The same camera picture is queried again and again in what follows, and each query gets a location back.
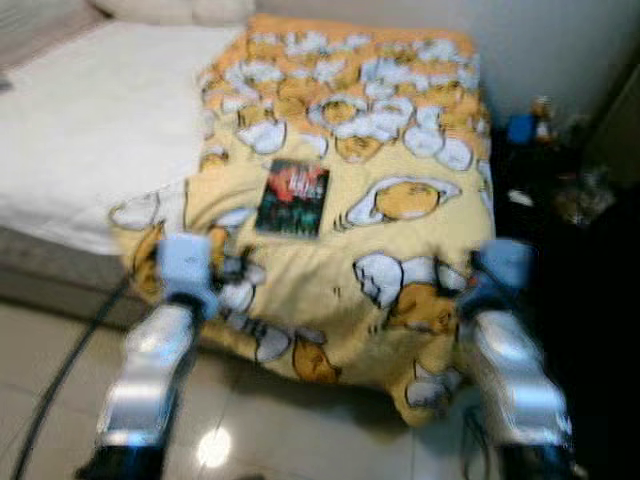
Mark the small blue box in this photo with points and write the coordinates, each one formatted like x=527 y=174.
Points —
x=520 y=130

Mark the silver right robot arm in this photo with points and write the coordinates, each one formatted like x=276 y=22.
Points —
x=515 y=380

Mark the small brown plush toy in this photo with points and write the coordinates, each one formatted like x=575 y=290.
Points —
x=542 y=115

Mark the large black suitcase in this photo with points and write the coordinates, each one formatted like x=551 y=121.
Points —
x=600 y=330

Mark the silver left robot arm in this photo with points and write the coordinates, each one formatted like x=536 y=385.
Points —
x=150 y=370

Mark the white quilted mattress pad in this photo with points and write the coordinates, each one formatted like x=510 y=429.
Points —
x=100 y=130

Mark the yellow cartoon egg print blanket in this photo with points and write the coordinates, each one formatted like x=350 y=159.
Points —
x=400 y=260

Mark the open black bag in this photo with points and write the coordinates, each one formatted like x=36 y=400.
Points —
x=520 y=170

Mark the short beige bolster pillow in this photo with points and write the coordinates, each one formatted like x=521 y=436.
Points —
x=222 y=10

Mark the crumpled clear plastic bag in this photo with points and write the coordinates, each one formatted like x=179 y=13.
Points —
x=585 y=195

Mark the beige quilted mattress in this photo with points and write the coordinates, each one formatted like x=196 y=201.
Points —
x=60 y=270

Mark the light grey right wrist camera mount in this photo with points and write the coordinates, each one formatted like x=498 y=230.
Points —
x=503 y=268

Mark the dark book with red cover art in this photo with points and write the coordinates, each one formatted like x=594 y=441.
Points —
x=292 y=200

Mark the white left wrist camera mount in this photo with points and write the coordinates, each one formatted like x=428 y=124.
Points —
x=187 y=265

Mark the grey sliding door wardrobe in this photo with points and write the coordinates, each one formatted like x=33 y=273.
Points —
x=620 y=130

